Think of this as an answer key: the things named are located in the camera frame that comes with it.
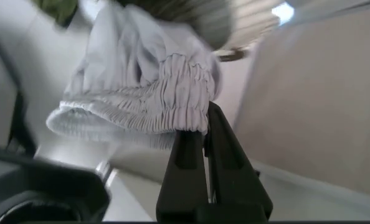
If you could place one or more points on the green garment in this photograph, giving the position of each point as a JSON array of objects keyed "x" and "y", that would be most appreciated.
[{"x": 58, "y": 9}]

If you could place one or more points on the white laundry basket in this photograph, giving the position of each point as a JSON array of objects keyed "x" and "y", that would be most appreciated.
[{"x": 203, "y": 18}]

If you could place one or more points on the pale grey shorts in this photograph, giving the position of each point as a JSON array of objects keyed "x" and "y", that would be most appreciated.
[{"x": 141, "y": 93}]

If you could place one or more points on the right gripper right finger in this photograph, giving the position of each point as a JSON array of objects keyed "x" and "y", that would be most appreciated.
[{"x": 231, "y": 177}]

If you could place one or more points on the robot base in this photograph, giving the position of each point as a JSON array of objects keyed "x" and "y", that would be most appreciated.
[{"x": 48, "y": 183}]

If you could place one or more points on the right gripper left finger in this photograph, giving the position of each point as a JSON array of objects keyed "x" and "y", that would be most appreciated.
[{"x": 182, "y": 180}]

